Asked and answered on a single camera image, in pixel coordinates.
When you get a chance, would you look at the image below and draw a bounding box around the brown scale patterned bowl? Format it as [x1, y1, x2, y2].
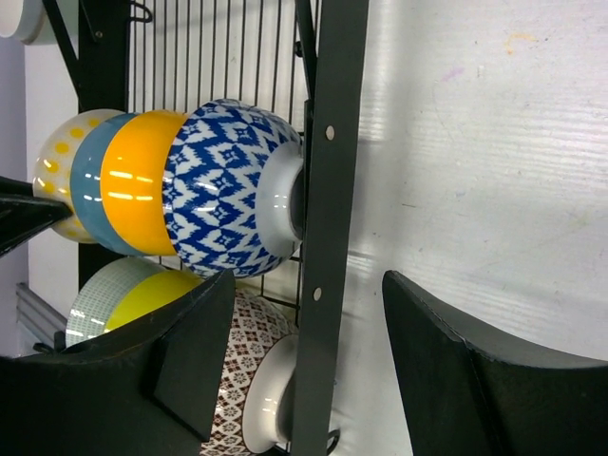
[199, 289, 298, 455]

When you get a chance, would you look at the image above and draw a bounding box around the aluminium mounting rail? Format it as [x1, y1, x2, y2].
[16, 282, 67, 355]

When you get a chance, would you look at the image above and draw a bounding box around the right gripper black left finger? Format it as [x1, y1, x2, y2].
[1, 271, 236, 455]

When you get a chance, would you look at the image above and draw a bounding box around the lime yellow bowl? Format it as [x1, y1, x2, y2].
[104, 270, 202, 333]

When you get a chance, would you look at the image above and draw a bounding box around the pale grey-green bowl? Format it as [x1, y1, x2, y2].
[66, 256, 164, 347]

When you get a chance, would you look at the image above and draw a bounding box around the white ceramic bowl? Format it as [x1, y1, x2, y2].
[0, 0, 46, 45]

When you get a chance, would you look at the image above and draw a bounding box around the blue ceramic bowl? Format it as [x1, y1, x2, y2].
[70, 113, 143, 257]

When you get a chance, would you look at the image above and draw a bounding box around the orange ceramic bowl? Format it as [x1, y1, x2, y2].
[100, 110, 187, 256]

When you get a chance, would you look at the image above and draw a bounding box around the blue zigzag patterned bowl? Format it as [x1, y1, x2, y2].
[162, 99, 304, 278]

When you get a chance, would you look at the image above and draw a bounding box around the yellow checkered bowl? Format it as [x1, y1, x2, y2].
[31, 108, 125, 244]

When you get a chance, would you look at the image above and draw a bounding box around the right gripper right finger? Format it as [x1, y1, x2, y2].
[382, 271, 607, 455]

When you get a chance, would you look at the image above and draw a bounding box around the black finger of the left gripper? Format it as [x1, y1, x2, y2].
[0, 177, 71, 257]

